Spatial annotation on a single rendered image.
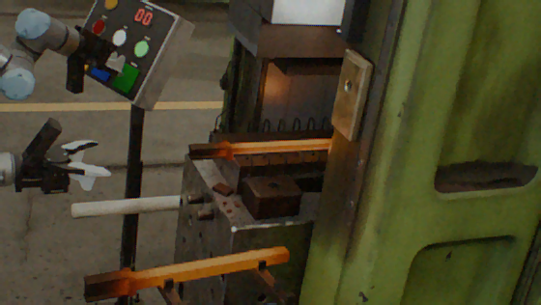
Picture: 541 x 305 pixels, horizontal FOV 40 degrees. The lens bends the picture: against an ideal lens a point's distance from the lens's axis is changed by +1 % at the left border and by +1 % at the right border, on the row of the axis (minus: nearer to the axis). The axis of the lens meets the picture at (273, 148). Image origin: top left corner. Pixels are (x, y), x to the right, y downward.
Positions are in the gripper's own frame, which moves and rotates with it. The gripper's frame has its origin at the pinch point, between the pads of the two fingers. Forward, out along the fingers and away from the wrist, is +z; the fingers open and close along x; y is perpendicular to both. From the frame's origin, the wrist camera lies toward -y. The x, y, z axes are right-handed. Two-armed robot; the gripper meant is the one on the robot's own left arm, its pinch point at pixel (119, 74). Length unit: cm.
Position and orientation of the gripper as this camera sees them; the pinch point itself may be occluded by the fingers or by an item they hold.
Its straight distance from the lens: 217.0
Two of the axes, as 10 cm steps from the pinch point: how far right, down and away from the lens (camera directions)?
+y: 4.6, -8.9, -0.2
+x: -7.3, -4.0, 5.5
